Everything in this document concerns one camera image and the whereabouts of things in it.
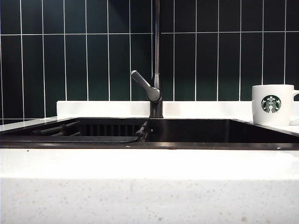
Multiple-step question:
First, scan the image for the black kitchen sink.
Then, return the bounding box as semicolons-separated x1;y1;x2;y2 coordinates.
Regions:
0;117;299;150

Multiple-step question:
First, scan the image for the white Starbucks mug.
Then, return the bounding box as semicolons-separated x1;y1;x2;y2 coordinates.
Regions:
251;84;299;126

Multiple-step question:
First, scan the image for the dark metal faucet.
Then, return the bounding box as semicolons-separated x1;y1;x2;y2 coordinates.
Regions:
149;0;164;119

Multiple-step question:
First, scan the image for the black slotted sink caddy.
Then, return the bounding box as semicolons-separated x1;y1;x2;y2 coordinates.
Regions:
78;123;141;137

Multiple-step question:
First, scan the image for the black roll-up sink rack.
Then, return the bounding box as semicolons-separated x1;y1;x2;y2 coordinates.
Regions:
30;120;148;142

